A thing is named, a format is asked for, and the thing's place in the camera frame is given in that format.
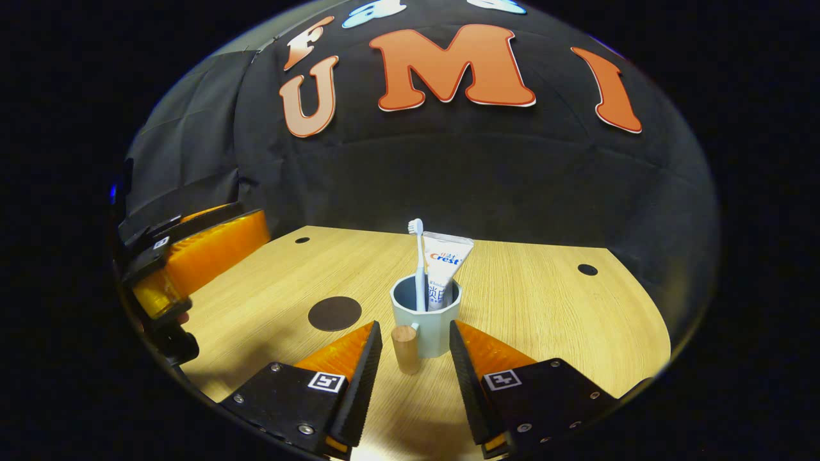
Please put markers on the black backdrop cloth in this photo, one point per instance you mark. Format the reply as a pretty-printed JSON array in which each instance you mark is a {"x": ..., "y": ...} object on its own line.
[{"x": 448, "y": 173}]

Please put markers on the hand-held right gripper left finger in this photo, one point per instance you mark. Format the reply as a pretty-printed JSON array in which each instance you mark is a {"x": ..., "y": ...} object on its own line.
[{"x": 362, "y": 390}]

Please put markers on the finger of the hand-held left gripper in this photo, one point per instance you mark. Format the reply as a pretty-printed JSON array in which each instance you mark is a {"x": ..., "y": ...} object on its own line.
[{"x": 211, "y": 250}]

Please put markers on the white toothbrush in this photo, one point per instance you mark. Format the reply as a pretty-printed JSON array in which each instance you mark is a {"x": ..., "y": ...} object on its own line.
[{"x": 419, "y": 269}]

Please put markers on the wooden desktop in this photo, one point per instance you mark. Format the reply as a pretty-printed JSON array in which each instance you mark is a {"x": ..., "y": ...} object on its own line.
[{"x": 544, "y": 320}]

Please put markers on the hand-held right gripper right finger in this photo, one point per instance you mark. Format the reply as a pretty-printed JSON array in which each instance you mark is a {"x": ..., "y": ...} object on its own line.
[{"x": 466, "y": 384}]

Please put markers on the white toothpaste tube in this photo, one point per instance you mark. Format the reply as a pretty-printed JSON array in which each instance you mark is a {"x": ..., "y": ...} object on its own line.
[{"x": 445, "y": 269}]

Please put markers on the dark brown round coaster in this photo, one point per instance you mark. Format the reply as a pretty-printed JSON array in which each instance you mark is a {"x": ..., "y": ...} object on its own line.
[{"x": 334, "y": 314}]

